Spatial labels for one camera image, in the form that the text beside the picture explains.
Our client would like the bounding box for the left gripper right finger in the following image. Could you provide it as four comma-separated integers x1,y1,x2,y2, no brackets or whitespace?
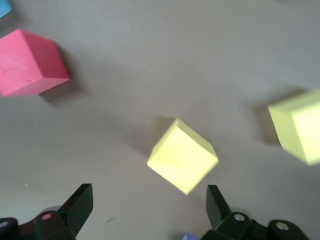
202,184,310,240

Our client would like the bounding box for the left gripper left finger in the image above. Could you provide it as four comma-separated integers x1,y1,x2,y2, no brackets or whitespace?
0,183,94,240

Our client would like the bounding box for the purple foam cube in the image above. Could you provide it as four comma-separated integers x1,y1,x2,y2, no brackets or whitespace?
181,232,202,240

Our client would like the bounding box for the yellow foam cube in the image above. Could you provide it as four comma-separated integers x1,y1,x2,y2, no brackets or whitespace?
266,89,320,167
146,117,220,196

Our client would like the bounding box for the red foam cube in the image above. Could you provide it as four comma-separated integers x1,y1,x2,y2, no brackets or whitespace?
0,28,72,98

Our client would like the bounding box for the brown table cover sheet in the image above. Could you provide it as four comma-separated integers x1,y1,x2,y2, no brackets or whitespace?
0,0,320,240

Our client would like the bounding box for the blue foam cube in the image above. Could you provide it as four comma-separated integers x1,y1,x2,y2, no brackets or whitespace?
0,0,13,19

